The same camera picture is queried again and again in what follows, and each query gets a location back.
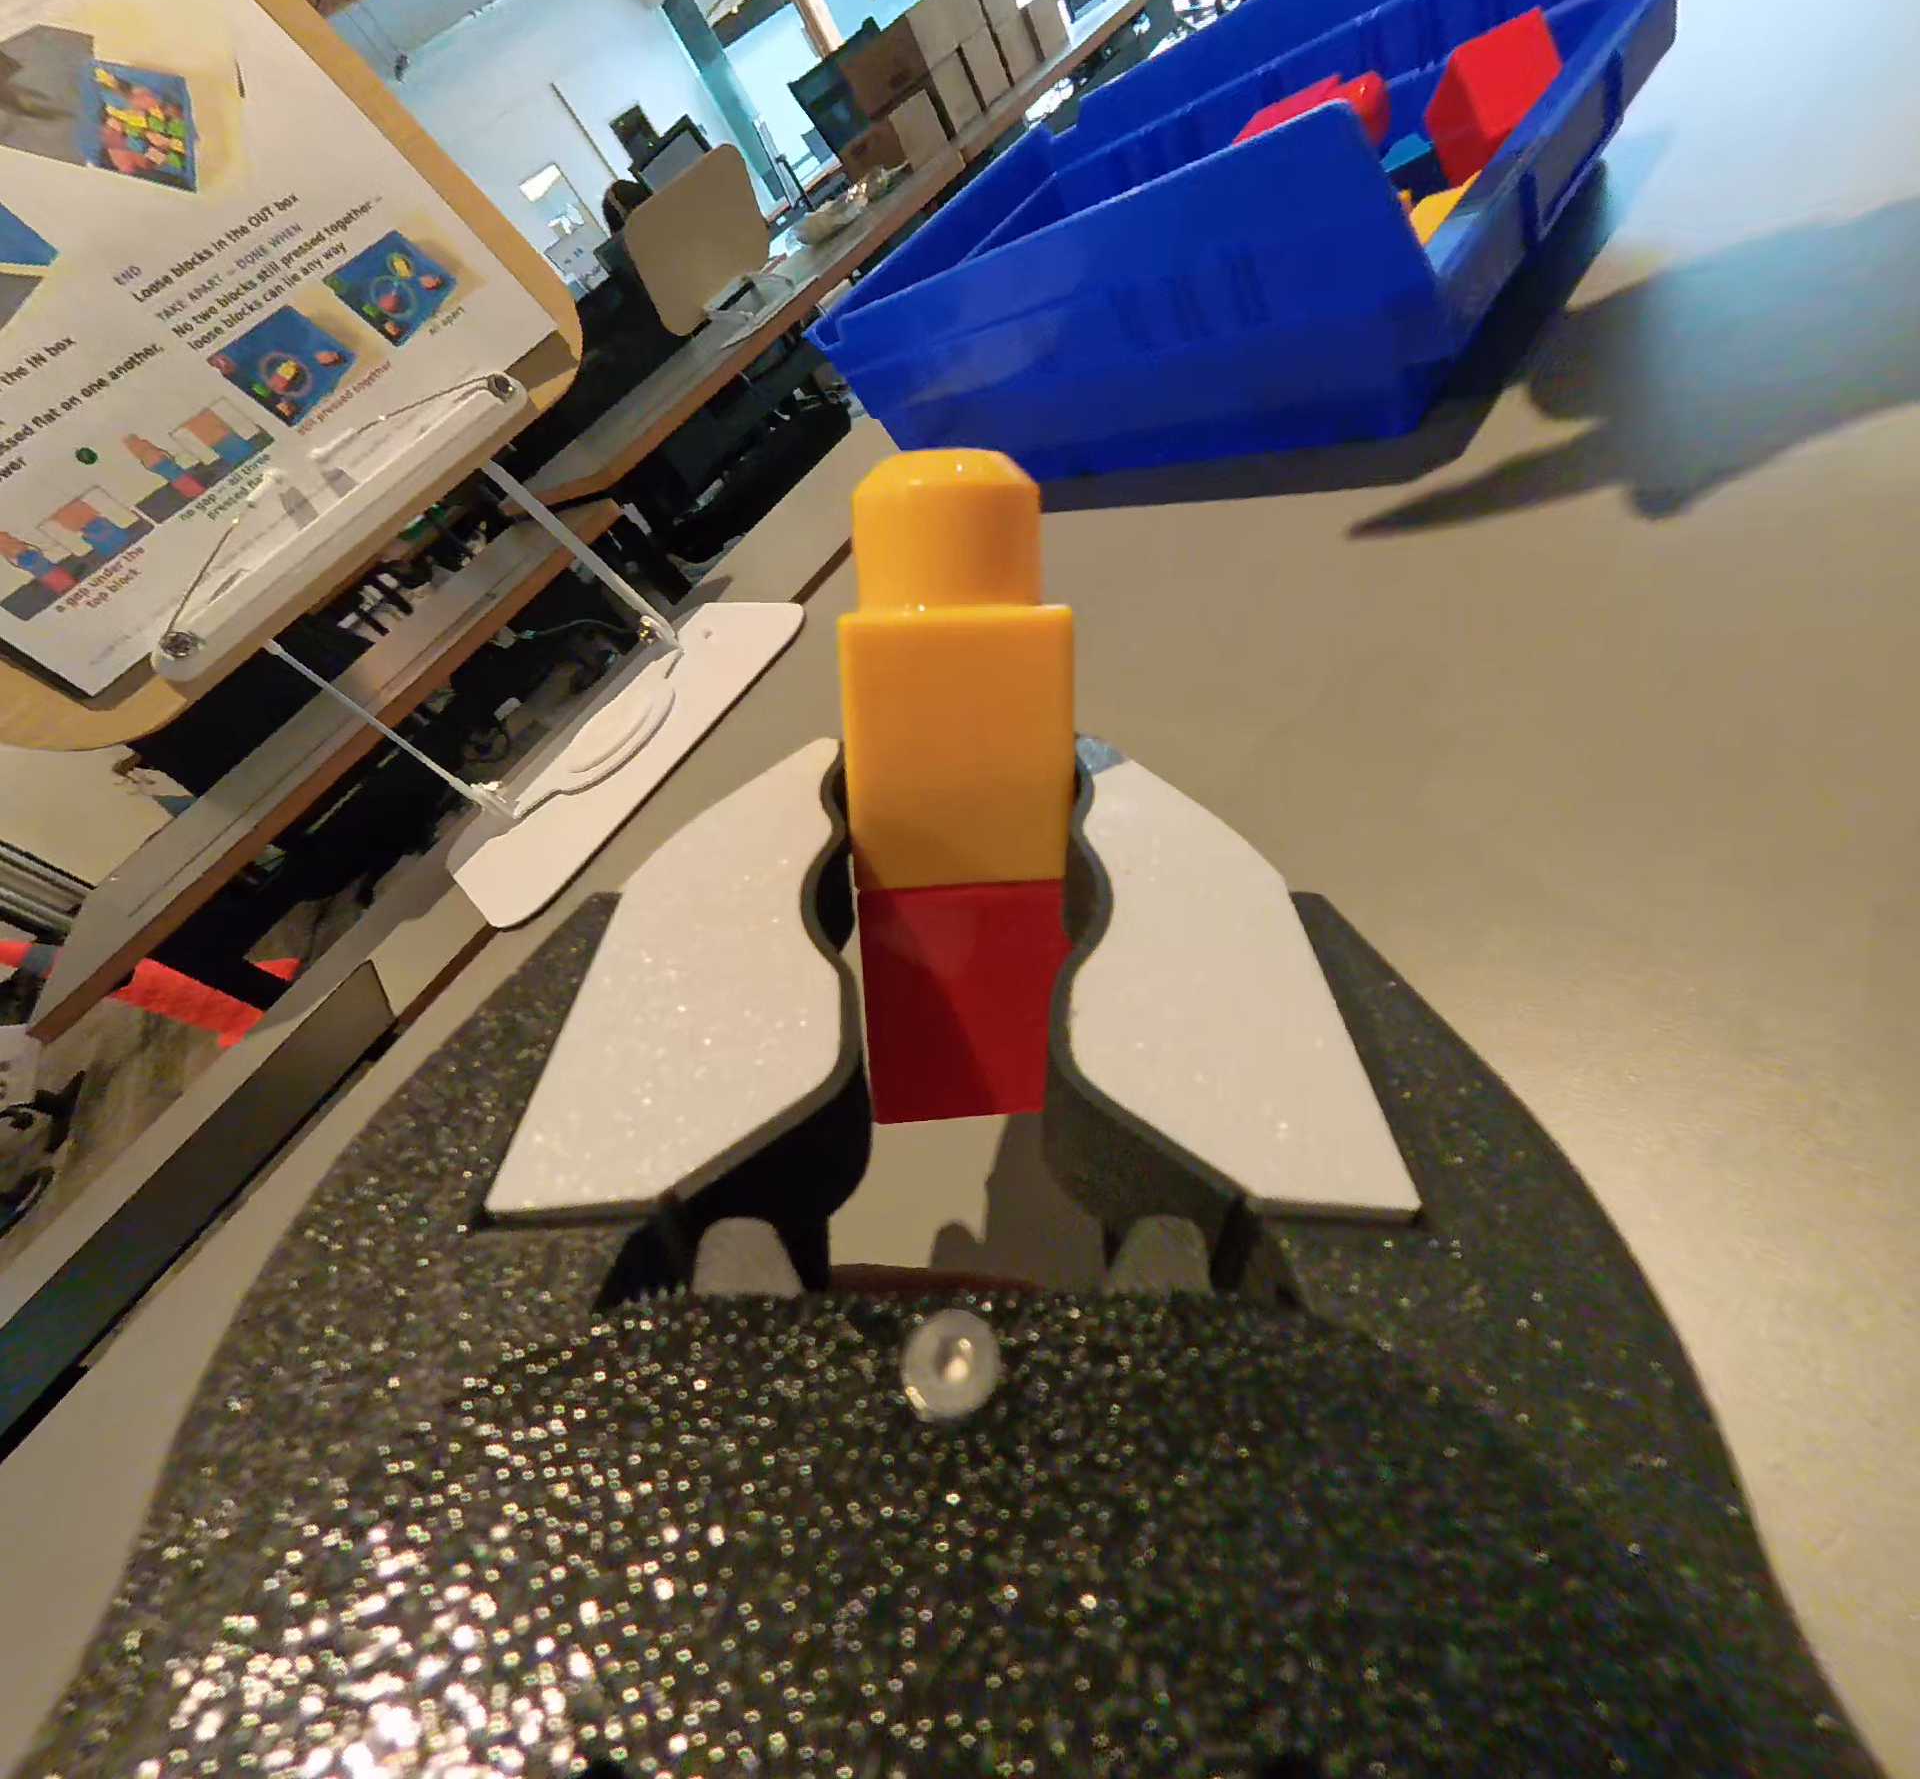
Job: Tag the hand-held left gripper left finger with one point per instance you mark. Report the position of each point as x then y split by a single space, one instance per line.
681 1032

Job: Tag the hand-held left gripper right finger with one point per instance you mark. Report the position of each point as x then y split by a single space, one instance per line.
1227 1044

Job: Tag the pile of mega blocks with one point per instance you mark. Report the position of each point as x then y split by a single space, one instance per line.
1493 85

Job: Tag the red mega block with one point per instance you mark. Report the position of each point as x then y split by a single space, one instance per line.
954 996

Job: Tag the yellow mega block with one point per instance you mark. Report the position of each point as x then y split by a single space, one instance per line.
963 733

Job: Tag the blue plastic bin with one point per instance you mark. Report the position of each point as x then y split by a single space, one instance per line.
1138 374

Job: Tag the white easel stand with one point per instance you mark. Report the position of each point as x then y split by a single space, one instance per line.
704 670

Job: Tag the red object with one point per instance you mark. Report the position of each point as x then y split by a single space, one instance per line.
160 986

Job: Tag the instruction sheet on stand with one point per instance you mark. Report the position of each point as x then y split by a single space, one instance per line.
76 729

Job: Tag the stack of cardboard boxes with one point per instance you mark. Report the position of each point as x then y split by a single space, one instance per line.
941 55

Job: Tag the beige display board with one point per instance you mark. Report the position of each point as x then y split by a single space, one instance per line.
701 233

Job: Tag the instruction poster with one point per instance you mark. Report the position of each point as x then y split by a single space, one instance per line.
174 311

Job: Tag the black computer monitor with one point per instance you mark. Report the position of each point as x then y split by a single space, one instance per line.
821 102
668 150

